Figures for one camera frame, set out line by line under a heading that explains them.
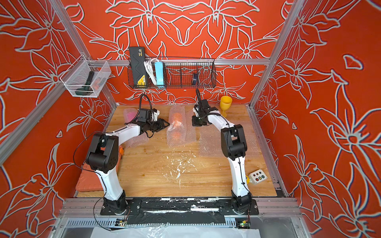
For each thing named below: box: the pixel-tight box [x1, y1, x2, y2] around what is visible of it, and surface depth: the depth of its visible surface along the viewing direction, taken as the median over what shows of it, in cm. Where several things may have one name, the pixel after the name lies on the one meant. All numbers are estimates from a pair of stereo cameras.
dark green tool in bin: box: [74, 70, 95, 96], surface depth 83 cm
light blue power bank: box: [154, 61, 165, 86], surface depth 91 cm
